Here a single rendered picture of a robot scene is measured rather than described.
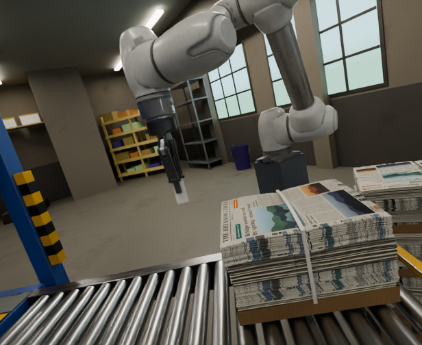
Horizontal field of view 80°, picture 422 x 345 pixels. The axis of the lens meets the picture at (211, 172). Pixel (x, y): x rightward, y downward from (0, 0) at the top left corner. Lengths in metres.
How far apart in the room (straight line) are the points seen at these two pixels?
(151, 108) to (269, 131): 0.84
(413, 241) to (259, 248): 0.99
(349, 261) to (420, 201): 0.78
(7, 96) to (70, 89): 1.83
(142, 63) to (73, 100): 7.23
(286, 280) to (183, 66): 0.53
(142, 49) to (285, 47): 0.63
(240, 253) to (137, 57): 0.50
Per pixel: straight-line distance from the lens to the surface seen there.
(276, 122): 1.35
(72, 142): 7.70
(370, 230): 0.65
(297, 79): 1.18
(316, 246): 0.62
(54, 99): 7.81
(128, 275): 1.11
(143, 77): 0.63
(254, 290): 0.67
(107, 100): 9.12
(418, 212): 1.42
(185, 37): 0.55
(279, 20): 1.06
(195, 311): 0.81
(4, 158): 1.37
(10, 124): 8.33
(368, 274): 0.71
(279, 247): 0.60
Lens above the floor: 1.31
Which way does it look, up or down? 12 degrees down
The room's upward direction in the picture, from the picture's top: 14 degrees counter-clockwise
